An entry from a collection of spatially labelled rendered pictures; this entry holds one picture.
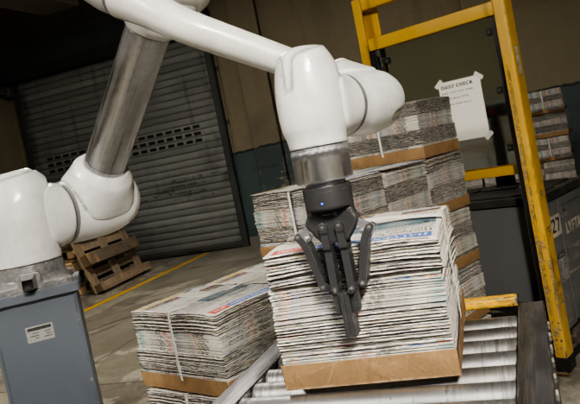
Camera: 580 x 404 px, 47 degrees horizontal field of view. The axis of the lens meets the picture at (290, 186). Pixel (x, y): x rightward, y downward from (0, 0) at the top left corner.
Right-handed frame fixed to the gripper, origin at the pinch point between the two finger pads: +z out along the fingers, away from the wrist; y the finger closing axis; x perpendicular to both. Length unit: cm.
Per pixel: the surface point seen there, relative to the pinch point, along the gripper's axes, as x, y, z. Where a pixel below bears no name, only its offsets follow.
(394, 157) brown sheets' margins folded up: -164, 19, -18
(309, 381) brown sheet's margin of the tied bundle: -1.9, 9.5, 11.2
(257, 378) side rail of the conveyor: -10.7, 22.7, 13.0
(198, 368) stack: -56, 60, 25
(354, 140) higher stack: -171, 35, -28
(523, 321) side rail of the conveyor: -29.8, -23.8, 12.6
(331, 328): -2.7, 4.3, 2.9
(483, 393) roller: 0.5, -17.9, 13.8
